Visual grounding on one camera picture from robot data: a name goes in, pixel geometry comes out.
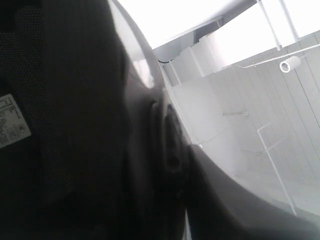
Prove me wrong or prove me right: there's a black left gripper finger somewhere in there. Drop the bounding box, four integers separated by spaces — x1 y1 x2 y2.
185 144 320 240

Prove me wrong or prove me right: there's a black helmet with visor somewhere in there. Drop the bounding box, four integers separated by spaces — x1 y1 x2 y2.
0 0 189 240

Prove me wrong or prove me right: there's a white ceiling spotlight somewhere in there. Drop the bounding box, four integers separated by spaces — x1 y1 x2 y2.
279 56 301 73

